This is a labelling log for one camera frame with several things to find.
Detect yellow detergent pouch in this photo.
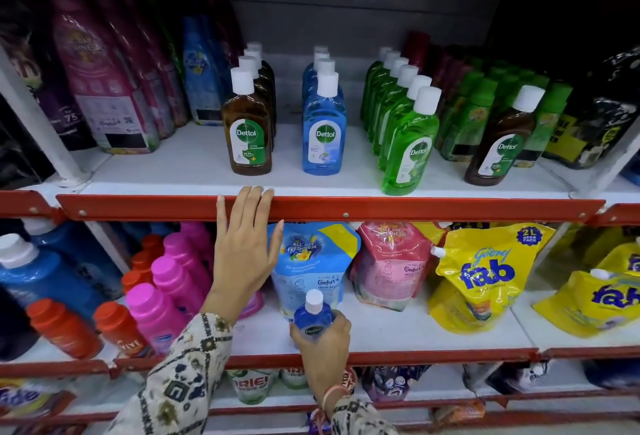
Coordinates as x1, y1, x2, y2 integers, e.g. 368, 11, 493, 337
412, 222, 451, 246
532, 269, 640, 339
595, 237, 640, 276
428, 222, 557, 335

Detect row of dark red bottles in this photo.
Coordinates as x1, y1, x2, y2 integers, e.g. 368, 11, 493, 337
401, 30, 475, 88

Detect person's right hand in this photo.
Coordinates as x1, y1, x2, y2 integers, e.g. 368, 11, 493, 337
290, 310, 352, 398

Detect large blue bottle white cap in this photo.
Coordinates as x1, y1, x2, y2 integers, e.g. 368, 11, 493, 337
302, 52, 332, 91
303, 58, 345, 101
303, 45, 329, 71
302, 71, 348, 177

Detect brown bottle white cap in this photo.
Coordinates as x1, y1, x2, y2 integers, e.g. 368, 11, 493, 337
238, 55, 276, 151
464, 85, 546, 187
221, 67, 273, 177
246, 41, 277, 101
243, 48, 277, 136

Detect white and black pouch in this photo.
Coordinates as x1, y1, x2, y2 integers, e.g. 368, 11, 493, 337
462, 360, 552, 396

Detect pink bottle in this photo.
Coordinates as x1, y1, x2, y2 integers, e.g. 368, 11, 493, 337
125, 283, 189, 356
163, 232, 214, 296
180, 222, 215, 263
151, 255, 207, 318

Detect orange wrist bangle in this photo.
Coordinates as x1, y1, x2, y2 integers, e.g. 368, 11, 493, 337
320, 384, 352, 413

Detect row of pink refill pouches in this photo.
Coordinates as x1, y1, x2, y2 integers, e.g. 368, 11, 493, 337
44, 0, 191, 156

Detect person's left hand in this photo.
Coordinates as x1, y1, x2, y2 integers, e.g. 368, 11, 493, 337
201, 186, 285, 323

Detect red and white shelf rack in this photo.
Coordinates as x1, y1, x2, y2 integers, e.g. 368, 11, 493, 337
0, 0, 640, 435

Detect blue softener bottle white cap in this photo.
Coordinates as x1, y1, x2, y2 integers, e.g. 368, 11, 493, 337
0, 233, 107, 324
22, 217, 124, 301

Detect purple floral pouch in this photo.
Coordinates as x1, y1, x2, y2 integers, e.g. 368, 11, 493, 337
360, 365, 432, 403

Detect blue refill pouches row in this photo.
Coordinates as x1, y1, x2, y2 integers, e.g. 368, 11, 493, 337
181, 14, 233, 127

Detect pink softener pouch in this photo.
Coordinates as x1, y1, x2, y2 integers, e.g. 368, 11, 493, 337
349, 221, 447, 312

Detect row of white-capped green bottles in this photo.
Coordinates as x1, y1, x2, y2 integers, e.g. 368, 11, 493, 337
360, 46, 443, 197

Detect group of green-capped green bottles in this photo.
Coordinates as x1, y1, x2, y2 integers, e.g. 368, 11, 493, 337
434, 56, 574, 169

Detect person's left forearm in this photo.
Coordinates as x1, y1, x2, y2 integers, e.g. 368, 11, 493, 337
104, 295, 242, 435

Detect dark purple refill pouches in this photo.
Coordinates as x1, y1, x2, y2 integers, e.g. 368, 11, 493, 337
0, 0, 97, 152

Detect group of black refill pouches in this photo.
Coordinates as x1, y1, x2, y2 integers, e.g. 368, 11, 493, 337
542, 44, 640, 171

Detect person's right forearm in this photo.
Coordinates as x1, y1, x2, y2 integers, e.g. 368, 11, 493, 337
309, 384, 399, 435

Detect small blue bottle white cap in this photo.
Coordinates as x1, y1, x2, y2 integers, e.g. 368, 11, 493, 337
293, 289, 335, 341

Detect light blue softener pouch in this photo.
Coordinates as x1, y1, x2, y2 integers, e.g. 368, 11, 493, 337
267, 222, 362, 322

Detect green and white detergent pouch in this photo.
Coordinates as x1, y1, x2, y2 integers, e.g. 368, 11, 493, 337
227, 369, 279, 406
279, 368, 309, 391

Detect dark blue pouch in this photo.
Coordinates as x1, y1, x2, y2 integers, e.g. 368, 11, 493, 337
582, 358, 640, 391

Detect orange packet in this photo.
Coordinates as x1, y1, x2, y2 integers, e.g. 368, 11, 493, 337
429, 399, 487, 426

